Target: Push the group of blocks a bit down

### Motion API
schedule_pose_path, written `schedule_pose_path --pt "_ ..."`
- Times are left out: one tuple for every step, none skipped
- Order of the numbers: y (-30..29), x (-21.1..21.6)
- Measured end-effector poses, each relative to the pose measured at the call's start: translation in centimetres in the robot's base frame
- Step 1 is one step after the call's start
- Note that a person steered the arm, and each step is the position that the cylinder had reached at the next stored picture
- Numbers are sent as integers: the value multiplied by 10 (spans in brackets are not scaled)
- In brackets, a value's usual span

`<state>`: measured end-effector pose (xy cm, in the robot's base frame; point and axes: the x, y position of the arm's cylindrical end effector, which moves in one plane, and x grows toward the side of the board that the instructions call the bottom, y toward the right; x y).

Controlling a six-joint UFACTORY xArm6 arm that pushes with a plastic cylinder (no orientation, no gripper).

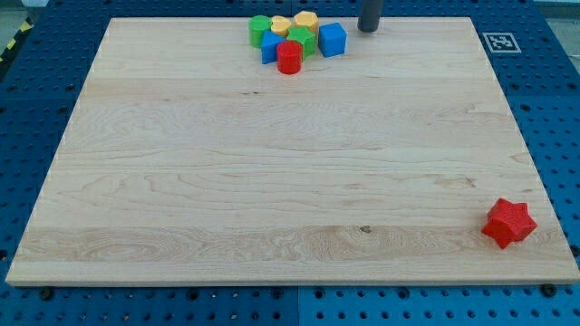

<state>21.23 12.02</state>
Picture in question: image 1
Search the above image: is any wooden board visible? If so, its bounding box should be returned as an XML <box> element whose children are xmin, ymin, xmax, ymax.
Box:
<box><xmin>6</xmin><ymin>17</ymin><xmax>579</xmax><ymax>287</ymax></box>

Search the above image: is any red cylinder block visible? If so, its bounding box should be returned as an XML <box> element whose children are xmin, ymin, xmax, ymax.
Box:
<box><xmin>276</xmin><ymin>41</ymin><xmax>303</xmax><ymax>74</ymax></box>

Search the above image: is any blue angled block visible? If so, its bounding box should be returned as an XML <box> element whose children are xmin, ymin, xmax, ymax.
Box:
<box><xmin>261</xmin><ymin>30</ymin><xmax>285</xmax><ymax>64</ymax></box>

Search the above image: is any green star block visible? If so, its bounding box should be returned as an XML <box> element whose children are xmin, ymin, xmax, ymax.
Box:
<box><xmin>286</xmin><ymin>26</ymin><xmax>316</xmax><ymax>60</ymax></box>

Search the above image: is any blue cube block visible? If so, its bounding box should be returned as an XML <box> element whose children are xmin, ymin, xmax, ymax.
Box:
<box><xmin>318</xmin><ymin>23</ymin><xmax>347</xmax><ymax>58</ymax></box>

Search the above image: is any yellow heart block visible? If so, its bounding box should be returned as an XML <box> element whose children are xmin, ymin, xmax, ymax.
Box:
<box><xmin>270</xmin><ymin>15</ymin><xmax>294</xmax><ymax>38</ymax></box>

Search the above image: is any green cylinder block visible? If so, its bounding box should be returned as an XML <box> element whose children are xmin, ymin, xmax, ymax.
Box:
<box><xmin>247</xmin><ymin>15</ymin><xmax>272</xmax><ymax>48</ymax></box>

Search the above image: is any yellow hexagon block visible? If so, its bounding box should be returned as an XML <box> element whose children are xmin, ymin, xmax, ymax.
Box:
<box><xmin>294</xmin><ymin>11</ymin><xmax>319</xmax><ymax>35</ymax></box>

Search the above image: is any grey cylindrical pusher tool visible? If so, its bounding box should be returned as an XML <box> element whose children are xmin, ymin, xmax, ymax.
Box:
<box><xmin>357</xmin><ymin>0</ymin><xmax>384</xmax><ymax>33</ymax></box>

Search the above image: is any red star block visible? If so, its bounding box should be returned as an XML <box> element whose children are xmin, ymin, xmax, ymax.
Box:
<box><xmin>481</xmin><ymin>197</ymin><xmax>537</xmax><ymax>249</ymax></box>

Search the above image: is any white fiducial marker tag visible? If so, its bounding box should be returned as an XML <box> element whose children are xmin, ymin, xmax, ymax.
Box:
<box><xmin>483</xmin><ymin>32</ymin><xmax>521</xmax><ymax>53</ymax></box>

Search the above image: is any black bolt left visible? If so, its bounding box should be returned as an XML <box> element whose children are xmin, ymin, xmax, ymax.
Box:
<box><xmin>39</xmin><ymin>287</ymin><xmax>54</xmax><ymax>302</ymax></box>

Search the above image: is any black bolt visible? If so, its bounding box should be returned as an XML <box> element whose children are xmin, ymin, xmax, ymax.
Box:
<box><xmin>540</xmin><ymin>283</ymin><xmax>558</xmax><ymax>298</ymax></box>
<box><xmin>39</xmin><ymin>287</ymin><xmax>54</xmax><ymax>302</ymax></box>

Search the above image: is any black bolt right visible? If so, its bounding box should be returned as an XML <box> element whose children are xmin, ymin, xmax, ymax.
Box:
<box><xmin>540</xmin><ymin>283</ymin><xmax>558</xmax><ymax>298</ymax></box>

